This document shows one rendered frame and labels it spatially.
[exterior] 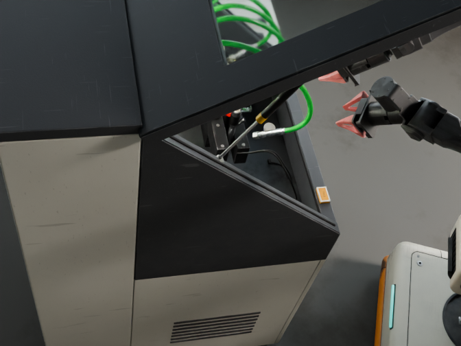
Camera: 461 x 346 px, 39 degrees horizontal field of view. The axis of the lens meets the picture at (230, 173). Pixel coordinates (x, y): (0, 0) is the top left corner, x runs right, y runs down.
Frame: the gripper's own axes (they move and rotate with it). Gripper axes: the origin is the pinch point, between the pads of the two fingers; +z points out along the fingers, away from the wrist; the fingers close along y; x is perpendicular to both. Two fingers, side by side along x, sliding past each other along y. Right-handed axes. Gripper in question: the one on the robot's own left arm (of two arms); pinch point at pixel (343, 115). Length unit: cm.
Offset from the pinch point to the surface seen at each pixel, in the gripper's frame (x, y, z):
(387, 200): 129, -52, 80
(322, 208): 28.4, 10.5, 21.4
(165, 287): 15, 47, 55
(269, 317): 67, 34, 60
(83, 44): -57, 22, 22
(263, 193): -3.0, 25.1, 11.3
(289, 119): 21, -17, 42
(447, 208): 151, -62, 62
